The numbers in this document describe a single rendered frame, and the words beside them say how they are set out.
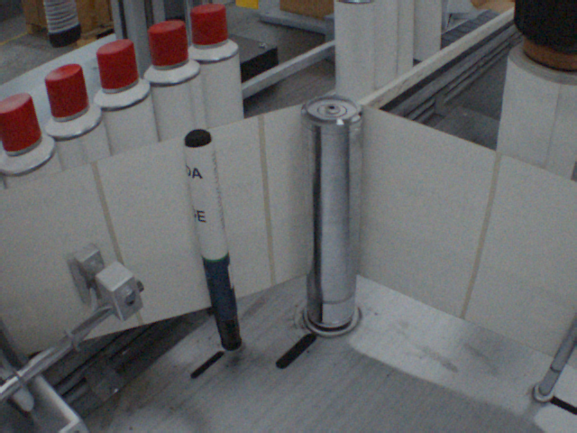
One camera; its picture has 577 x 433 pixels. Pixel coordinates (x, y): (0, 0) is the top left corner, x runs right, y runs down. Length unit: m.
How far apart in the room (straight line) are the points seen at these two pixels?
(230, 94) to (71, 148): 0.17
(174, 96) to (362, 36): 0.29
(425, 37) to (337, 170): 0.57
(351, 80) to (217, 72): 0.25
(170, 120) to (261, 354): 0.21
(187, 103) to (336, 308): 0.21
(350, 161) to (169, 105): 0.19
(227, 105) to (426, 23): 0.45
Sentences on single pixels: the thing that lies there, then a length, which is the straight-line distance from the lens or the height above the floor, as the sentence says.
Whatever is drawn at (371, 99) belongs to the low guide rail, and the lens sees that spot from 0.70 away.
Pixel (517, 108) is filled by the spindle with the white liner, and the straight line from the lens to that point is 0.49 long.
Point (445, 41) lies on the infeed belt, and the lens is 1.04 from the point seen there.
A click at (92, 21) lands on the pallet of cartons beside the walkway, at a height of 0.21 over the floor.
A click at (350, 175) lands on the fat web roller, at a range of 0.35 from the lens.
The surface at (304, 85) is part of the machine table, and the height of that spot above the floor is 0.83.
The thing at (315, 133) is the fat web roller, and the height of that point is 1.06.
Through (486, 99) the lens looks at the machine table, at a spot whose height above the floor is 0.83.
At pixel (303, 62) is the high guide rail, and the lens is 0.70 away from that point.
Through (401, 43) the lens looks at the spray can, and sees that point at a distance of 0.79.
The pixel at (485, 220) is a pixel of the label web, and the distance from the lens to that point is 0.36.
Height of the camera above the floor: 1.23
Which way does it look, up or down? 38 degrees down
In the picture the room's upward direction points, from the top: 3 degrees counter-clockwise
